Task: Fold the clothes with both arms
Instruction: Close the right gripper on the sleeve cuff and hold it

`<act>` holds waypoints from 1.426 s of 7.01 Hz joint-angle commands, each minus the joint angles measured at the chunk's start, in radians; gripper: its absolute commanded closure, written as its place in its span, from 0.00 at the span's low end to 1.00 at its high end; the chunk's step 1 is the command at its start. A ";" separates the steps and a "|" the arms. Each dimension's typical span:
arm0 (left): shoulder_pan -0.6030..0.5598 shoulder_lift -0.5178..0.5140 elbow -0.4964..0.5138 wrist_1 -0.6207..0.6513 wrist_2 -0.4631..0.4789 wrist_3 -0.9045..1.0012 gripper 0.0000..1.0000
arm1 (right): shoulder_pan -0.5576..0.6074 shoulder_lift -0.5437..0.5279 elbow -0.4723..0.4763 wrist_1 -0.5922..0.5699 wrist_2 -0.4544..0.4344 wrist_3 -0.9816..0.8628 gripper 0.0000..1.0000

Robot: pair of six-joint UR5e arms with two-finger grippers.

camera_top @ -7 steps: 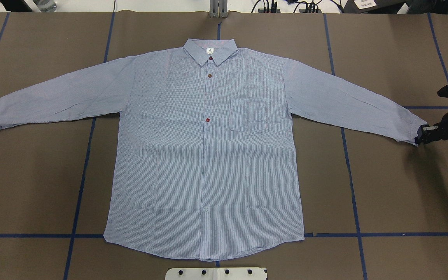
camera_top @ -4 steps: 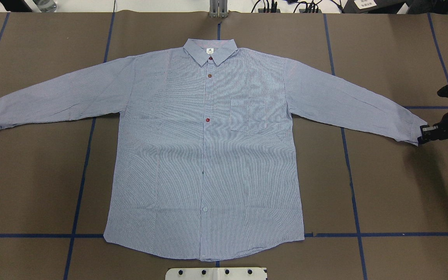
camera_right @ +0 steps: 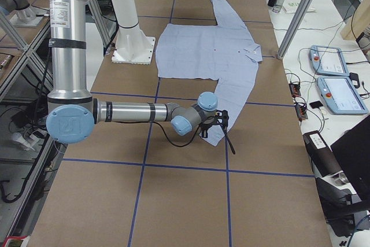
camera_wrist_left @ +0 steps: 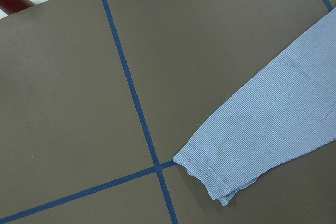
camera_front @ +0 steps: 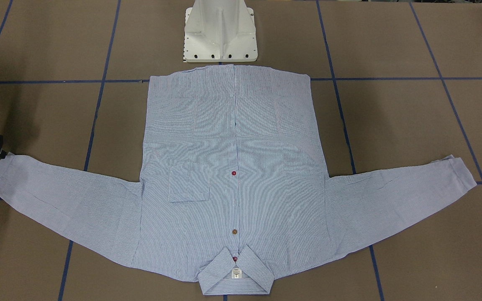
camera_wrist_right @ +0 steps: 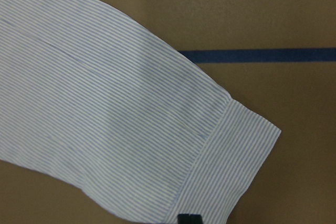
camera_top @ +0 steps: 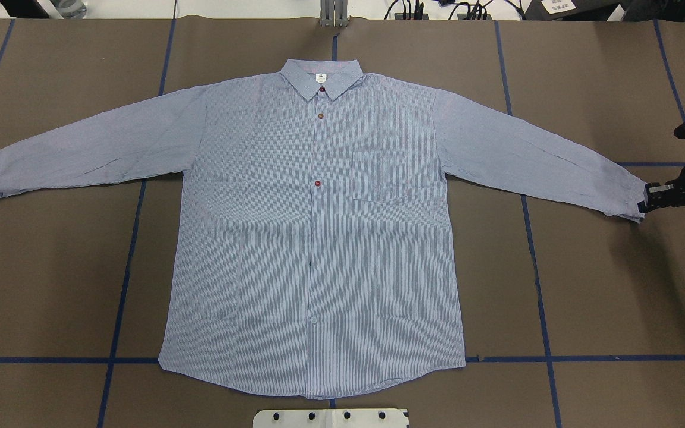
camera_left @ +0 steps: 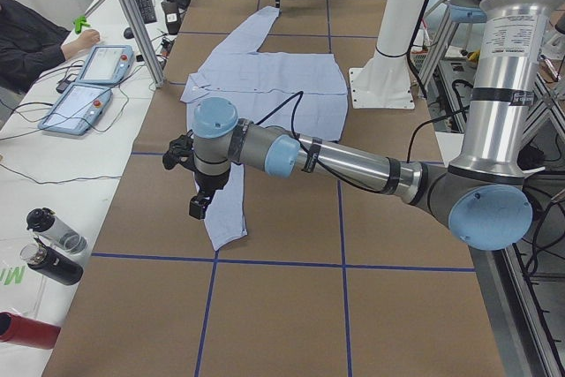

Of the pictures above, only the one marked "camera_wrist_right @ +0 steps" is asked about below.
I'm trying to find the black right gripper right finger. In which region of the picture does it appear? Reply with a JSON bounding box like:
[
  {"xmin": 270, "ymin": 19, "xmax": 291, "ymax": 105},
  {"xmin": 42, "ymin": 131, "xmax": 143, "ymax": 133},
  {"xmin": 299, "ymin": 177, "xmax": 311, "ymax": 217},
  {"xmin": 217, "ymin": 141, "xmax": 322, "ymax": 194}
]
[{"xmin": 190, "ymin": 214, "xmax": 203, "ymax": 224}]

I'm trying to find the blue striped button shirt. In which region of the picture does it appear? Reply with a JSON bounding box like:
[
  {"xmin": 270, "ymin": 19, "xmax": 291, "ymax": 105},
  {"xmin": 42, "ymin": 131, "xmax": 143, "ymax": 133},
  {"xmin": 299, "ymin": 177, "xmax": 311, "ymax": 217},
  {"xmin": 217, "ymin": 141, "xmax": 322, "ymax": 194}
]
[{"xmin": 1, "ymin": 0, "xmax": 281, "ymax": 223}]

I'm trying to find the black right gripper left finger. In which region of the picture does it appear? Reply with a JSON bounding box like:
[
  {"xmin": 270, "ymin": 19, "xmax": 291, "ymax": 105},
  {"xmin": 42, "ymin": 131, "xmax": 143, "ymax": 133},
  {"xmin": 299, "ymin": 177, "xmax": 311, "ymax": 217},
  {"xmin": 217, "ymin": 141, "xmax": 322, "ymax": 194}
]
[{"xmin": 177, "ymin": 214, "xmax": 190, "ymax": 224}]

